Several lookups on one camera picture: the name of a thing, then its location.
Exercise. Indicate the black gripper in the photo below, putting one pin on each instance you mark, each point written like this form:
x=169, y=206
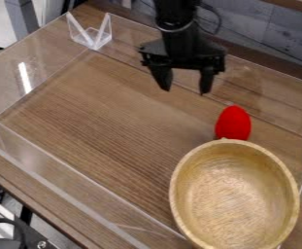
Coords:
x=184, y=49

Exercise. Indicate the red felt fruit green stem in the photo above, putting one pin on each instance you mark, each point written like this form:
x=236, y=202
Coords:
x=233, y=124

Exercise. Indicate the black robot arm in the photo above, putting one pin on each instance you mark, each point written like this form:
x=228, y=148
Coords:
x=174, y=15

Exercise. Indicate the clear acrylic tray walls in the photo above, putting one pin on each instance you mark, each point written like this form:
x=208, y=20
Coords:
x=92, y=135

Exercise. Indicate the wooden bowl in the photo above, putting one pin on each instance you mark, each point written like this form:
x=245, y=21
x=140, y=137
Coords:
x=233, y=196

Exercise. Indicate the black metal table leg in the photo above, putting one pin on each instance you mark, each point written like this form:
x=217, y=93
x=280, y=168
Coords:
x=25, y=216

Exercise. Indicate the clear acrylic corner bracket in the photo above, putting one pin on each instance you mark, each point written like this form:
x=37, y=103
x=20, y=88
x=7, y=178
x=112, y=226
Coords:
x=90, y=37

